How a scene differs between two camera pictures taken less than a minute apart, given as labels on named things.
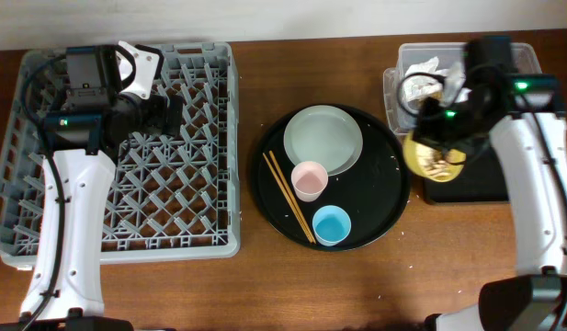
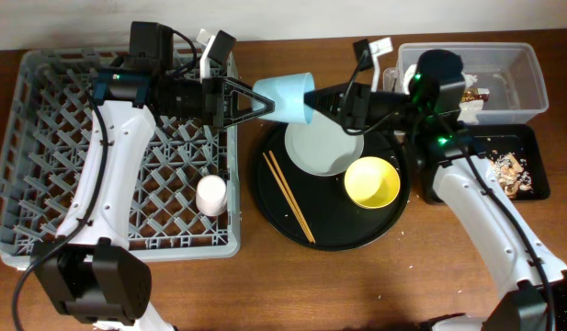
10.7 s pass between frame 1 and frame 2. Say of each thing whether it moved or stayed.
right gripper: moved
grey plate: stayed
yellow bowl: moved
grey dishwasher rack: stayed
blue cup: moved
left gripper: moved
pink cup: moved
